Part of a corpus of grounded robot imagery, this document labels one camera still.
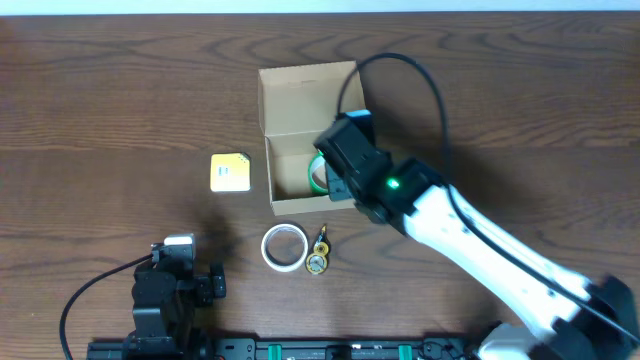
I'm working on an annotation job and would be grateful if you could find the green tape roll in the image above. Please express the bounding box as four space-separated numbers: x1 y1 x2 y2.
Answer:
307 153 329 195

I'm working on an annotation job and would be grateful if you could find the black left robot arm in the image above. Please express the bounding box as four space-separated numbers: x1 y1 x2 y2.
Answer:
122 244 226 359

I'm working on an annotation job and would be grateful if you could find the white tape roll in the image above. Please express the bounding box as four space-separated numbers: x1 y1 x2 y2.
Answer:
260 223 309 273

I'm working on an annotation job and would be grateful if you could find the open cardboard box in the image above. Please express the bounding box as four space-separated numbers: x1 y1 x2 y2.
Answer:
258 61 356 216

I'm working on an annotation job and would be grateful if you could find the yellow sticky note pad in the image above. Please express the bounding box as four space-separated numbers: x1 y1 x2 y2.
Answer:
210 153 251 192

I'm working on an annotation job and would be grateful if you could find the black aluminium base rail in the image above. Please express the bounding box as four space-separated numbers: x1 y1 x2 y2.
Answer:
86 338 474 360

